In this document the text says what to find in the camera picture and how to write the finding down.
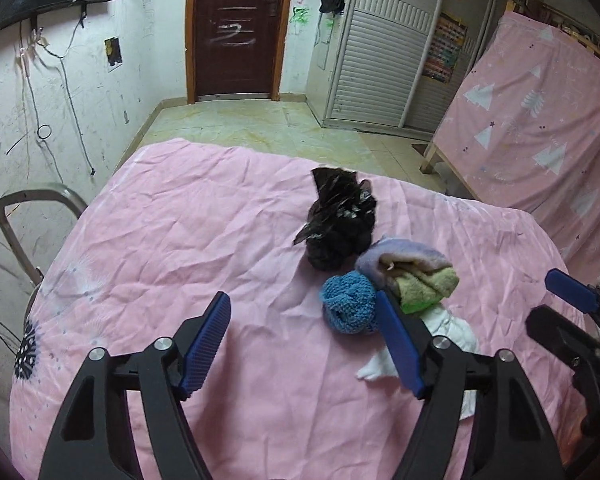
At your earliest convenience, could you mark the purple grey cloth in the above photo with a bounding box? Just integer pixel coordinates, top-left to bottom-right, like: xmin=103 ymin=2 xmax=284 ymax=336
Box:
xmin=355 ymin=237 xmax=453 ymax=291

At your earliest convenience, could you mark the green towel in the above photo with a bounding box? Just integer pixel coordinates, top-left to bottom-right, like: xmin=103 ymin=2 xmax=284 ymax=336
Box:
xmin=382 ymin=260 xmax=458 ymax=316

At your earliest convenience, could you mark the black sock bundle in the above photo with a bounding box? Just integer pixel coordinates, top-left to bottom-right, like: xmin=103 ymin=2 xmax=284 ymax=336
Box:
xmin=293 ymin=167 xmax=378 ymax=270

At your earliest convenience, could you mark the colourful grid poster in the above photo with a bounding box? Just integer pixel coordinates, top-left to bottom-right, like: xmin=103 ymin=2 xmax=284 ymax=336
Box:
xmin=422 ymin=12 xmax=467 ymax=85

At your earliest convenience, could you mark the white slatted wardrobe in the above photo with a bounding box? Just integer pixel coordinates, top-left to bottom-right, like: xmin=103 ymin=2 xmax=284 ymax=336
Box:
xmin=321 ymin=0 xmax=511 ymax=136

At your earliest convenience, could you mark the pink tree print curtain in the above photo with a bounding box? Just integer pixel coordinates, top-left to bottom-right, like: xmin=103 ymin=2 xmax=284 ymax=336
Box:
xmin=432 ymin=12 xmax=600 ymax=281

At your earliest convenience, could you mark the pink bed sheet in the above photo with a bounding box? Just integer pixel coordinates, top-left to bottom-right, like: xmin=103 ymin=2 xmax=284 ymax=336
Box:
xmin=9 ymin=137 xmax=600 ymax=480

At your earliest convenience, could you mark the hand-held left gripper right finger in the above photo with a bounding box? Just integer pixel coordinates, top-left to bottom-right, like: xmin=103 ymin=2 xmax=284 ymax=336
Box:
xmin=374 ymin=289 xmax=566 ymax=480

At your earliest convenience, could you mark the grey metal chair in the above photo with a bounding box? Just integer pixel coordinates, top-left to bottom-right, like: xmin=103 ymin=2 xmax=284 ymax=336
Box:
xmin=0 ymin=182 xmax=88 ymax=311

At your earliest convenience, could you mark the white cloth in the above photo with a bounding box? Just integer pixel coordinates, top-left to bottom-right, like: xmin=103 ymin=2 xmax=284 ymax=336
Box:
xmin=356 ymin=305 xmax=481 ymax=421

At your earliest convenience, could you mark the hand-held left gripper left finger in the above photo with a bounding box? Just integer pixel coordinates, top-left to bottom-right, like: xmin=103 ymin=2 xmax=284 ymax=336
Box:
xmin=39 ymin=291 xmax=232 ymax=480

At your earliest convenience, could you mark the hanging wall cable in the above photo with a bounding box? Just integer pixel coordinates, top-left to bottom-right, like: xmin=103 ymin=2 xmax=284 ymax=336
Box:
xmin=17 ymin=30 xmax=97 ymax=177

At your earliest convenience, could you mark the blue knit cloth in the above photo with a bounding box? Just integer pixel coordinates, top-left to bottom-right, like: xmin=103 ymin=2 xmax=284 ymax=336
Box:
xmin=321 ymin=271 xmax=381 ymax=335

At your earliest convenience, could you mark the dark brown door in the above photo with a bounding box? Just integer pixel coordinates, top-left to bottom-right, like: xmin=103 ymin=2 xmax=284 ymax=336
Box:
xmin=186 ymin=0 xmax=298 ymax=103

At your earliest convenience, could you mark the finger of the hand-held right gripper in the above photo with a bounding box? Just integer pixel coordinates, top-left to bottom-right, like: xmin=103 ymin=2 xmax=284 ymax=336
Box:
xmin=525 ymin=304 xmax=600 ymax=391
xmin=545 ymin=269 xmax=600 ymax=321

